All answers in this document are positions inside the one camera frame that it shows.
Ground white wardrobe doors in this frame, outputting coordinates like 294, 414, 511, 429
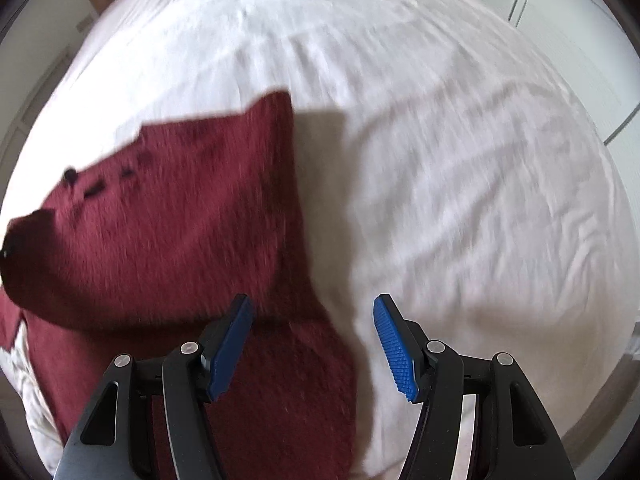
509, 0, 640, 147

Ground maroon knit sweater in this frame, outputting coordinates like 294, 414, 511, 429
0, 89, 361, 480

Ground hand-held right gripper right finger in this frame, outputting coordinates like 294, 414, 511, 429
372, 294, 591, 480

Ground white bed sheet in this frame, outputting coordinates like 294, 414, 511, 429
0, 0, 632, 480

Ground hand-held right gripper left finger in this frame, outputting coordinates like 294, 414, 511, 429
52, 294, 257, 480

